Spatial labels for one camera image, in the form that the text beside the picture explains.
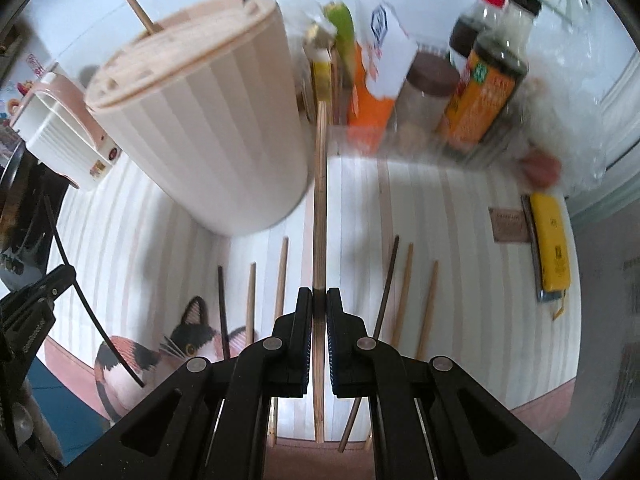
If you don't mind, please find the clear plastic tray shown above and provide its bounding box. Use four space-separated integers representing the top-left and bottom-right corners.
327 35 526 166

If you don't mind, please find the brown lid clear jar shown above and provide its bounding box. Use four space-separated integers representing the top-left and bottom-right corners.
395 52 461 153

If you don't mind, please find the striped mat with cat print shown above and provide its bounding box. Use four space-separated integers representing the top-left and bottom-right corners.
42 152 583 451

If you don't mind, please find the dark brown chopstick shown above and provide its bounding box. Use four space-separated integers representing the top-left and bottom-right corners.
338 234 401 453

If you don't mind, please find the white packet with blue logo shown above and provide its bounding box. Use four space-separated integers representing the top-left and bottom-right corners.
357 0 418 101

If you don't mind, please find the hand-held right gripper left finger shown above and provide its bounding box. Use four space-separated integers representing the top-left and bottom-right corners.
65 287 313 480

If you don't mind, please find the yellow packet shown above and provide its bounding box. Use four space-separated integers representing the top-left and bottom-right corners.
304 22 337 123

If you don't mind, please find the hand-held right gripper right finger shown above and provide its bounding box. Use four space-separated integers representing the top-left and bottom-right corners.
326 287 581 480

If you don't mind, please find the red cap sauce bottle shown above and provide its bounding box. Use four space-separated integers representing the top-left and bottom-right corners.
448 0 508 68

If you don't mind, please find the black cap orange label bottle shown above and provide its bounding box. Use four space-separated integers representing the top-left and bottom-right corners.
435 0 543 158

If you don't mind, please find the cream ribbed utensil holder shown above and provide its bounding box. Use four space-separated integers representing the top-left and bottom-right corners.
84 0 311 237

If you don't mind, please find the red food item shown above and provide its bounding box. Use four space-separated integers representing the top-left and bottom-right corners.
520 152 561 186

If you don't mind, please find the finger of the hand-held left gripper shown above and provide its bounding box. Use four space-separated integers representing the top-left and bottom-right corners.
0 166 57 289
0 264 77 322

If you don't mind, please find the green packet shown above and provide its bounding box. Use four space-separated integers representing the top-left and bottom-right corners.
322 2 357 68

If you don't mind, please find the orange packet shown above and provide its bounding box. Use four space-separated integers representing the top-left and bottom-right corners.
347 42 401 131

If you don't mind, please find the light wooden chopstick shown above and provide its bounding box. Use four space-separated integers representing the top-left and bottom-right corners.
111 0 157 35
390 242 415 348
312 101 329 443
244 261 258 346

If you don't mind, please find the clear plastic bag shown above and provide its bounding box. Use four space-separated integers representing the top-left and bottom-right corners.
500 10 618 196

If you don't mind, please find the small brown card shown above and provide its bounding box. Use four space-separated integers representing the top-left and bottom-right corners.
488 206 531 245

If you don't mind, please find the yellow handheld device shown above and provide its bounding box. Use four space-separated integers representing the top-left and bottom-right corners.
520 191 573 322

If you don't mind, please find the pink and white electric kettle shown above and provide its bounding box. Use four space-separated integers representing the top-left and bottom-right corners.
9 72 123 192

